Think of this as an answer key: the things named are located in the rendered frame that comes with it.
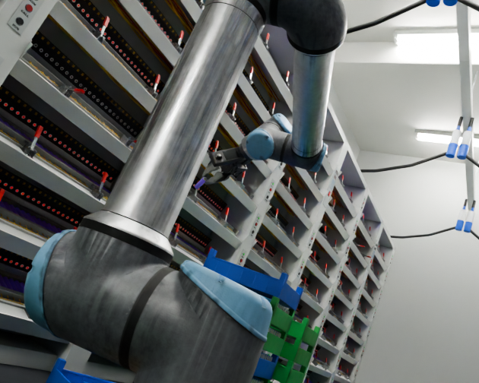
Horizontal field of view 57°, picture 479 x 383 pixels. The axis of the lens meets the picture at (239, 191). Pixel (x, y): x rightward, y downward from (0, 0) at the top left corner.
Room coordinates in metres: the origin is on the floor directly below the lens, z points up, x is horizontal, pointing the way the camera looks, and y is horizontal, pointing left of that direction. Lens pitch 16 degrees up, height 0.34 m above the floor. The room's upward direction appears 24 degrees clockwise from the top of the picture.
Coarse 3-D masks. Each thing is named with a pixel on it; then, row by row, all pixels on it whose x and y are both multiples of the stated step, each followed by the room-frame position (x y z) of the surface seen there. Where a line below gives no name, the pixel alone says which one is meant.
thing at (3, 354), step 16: (0, 336) 1.47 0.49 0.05; (16, 336) 1.56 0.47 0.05; (0, 352) 1.38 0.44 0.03; (16, 352) 1.42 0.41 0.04; (32, 352) 1.47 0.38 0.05; (48, 352) 1.54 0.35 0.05; (32, 368) 1.49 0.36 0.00; (48, 368) 1.54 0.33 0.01; (96, 368) 1.70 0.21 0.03; (112, 368) 1.76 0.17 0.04
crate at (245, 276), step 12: (216, 252) 1.53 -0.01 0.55; (204, 264) 1.53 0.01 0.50; (216, 264) 1.51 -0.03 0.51; (228, 264) 1.48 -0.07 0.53; (228, 276) 1.48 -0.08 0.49; (240, 276) 1.45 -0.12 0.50; (252, 276) 1.43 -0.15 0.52; (264, 276) 1.41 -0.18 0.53; (288, 276) 1.39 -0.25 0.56; (252, 288) 1.43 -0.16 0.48; (264, 288) 1.41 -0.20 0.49; (276, 288) 1.39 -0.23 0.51; (288, 288) 1.42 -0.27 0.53; (300, 288) 1.53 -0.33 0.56; (288, 300) 1.46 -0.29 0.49
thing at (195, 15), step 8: (168, 0) 1.45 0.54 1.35; (176, 0) 1.43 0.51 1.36; (184, 0) 1.32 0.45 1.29; (192, 0) 1.33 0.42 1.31; (200, 0) 1.54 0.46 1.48; (176, 8) 1.46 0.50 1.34; (184, 8) 1.45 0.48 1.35; (192, 8) 1.36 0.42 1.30; (200, 8) 1.37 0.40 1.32; (184, 16) 1.46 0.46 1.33; (192, 16) 1.38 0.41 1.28; (184, 24) 1.54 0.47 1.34; (192, 24) 1.54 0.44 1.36
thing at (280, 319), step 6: (276, 300) 1.38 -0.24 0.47; (276, 306) 1.39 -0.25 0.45; (276, 312) 1.40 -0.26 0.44; (282, 312) 1.44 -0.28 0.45; (294, 312) 1.54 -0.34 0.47; (276, 318) 1.42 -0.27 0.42; (282, 318) 1.46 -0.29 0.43; (288, 318) 1.51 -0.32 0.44; (276, 324) 1.43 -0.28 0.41; (282, 324) 1.48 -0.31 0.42; (288, 324) 1.53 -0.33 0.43; (282, 330) 1.49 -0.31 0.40; (288, 330) 1.54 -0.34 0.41
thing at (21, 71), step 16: (16, 64) 1.03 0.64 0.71; (48, 64) 1.24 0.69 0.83; (32, 80) 1.08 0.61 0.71; (64, 80) 1.30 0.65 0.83; (48, 96) 1.13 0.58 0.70; (64, 96) 1.15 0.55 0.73; (80, 96) 1.36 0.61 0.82; (64, 112) 1.19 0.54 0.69; (80, 112) 1.21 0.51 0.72; (96, 128) 1.27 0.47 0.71; (112, 144) 1.34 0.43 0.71
